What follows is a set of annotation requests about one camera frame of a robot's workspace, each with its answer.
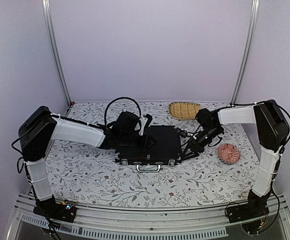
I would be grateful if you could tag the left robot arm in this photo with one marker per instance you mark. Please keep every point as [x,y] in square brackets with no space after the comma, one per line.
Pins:
[63,159]

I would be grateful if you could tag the aluminium post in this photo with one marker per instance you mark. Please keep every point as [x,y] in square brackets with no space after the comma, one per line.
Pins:
[47,13]
[247,49]

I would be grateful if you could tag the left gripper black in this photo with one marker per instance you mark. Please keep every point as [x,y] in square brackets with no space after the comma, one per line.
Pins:
[145,145]

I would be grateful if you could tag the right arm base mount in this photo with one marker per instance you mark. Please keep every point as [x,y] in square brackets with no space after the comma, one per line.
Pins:
[247,212]

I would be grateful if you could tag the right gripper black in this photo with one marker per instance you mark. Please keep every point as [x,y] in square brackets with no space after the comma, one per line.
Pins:
[194,146]

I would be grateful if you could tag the left aluminium post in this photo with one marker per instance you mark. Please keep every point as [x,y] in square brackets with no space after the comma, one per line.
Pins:
[47,13]

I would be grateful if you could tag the red patterned bowl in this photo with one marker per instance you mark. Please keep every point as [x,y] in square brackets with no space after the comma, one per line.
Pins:
[228,153]

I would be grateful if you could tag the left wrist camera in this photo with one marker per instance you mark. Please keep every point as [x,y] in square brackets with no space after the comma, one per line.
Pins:
[144,122]

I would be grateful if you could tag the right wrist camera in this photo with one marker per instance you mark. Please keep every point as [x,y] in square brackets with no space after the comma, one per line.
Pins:
[181,133]

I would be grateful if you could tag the right aluminium post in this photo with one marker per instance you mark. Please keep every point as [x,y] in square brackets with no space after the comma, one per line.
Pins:
[247,49]

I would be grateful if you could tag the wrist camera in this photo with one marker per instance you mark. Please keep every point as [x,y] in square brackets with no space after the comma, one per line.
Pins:
[144,122]
[181,133]

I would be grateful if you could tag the front aluminium rail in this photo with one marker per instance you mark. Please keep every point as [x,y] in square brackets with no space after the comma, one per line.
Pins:
[96,222]

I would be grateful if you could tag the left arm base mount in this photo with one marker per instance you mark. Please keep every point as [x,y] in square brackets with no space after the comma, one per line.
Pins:
[55,211]

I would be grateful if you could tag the black poker case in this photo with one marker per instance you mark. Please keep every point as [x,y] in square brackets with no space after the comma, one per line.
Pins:
[166,152]

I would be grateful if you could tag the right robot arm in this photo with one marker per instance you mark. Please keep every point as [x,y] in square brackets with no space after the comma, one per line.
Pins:
[272,132]

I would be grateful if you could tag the woven bamboo tray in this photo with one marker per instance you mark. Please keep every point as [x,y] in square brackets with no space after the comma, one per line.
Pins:
[184,110]

